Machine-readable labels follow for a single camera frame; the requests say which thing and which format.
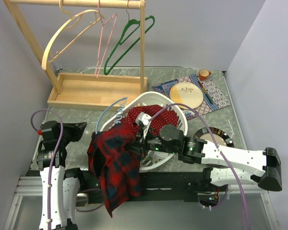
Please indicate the red polka dot garment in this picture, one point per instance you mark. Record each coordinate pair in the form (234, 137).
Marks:
(165, 118)

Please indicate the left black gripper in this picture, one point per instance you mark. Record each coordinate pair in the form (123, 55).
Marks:
(77, 129)

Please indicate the light blue hanger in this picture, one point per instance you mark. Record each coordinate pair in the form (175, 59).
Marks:
(118, 106)

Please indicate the aluminium rail frame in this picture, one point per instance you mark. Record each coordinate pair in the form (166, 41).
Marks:
(31, 185)

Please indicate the patterned placemat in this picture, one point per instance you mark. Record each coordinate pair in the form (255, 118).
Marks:
(219, 99)

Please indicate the red black plaid skirt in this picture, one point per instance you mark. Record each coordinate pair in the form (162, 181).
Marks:
(115, 167)

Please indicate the wooden clothes rack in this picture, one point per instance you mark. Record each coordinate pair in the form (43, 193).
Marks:
(80, 90)

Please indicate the dark rimmed plate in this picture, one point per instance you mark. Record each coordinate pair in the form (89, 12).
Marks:
(220, 136)

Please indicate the orange cup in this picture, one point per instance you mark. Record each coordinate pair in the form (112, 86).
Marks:
(204, 74)

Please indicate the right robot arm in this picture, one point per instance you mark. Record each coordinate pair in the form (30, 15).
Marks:
(237, 166)

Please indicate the beige floral plate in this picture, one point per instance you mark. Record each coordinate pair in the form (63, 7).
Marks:
(186, 93)

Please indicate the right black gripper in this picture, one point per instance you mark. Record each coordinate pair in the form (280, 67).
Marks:
(140, 147)

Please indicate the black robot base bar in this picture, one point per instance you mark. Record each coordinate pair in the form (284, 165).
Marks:
(157, 186)

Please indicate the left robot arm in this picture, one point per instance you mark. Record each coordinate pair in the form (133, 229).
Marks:
(59, 185)

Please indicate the white laundry basket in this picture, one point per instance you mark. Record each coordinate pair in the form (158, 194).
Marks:
(154, 159)

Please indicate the green chopstick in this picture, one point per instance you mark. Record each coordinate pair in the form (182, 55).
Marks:
(206, 93)

